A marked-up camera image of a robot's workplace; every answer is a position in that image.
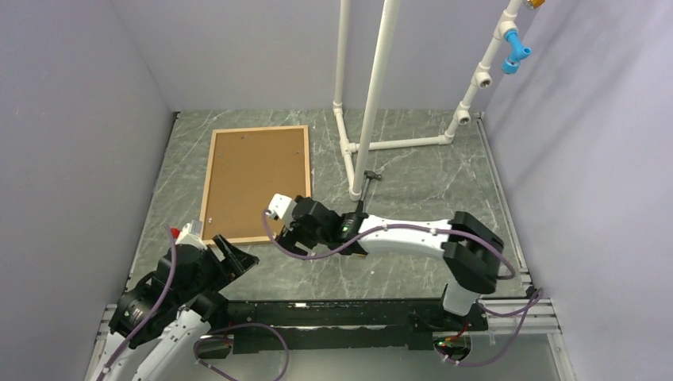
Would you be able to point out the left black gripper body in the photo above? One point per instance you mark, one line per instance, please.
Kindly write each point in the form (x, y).
(213, 274)

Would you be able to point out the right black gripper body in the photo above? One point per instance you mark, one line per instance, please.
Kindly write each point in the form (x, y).
(297, 232)

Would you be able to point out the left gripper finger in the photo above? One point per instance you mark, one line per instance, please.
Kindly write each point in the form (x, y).
(230, 253)
(248, 261)

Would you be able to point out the wooden picture frame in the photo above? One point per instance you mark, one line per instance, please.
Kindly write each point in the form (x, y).
(245, 169)

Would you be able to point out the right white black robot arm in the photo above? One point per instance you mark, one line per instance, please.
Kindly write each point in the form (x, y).
(470, 250)

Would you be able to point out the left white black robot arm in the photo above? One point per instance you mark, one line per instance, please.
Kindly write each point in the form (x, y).
(178, 301)

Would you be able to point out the white PVC pipe structure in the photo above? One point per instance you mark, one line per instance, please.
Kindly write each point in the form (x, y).
(355, 155)

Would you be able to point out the blue pipe fitting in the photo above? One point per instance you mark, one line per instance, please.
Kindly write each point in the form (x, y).
(518, 52)

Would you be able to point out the yellow pipe cap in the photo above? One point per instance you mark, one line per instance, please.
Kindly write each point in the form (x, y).
(534, 4)

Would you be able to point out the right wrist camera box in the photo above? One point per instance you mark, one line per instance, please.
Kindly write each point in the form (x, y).
(281, 208)

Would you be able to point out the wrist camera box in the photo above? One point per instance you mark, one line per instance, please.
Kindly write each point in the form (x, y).
(191, 234)
(281, 208)

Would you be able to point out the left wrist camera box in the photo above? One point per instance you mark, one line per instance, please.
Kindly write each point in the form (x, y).
(191, 234)

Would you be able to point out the black handle hammer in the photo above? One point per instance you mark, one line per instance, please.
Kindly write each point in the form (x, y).
(368, 177)

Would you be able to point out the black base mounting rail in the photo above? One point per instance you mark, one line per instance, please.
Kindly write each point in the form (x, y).
(414, 323)

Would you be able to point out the aluminium extrusion rail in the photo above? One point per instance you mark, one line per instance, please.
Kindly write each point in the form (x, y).
(540, 318)

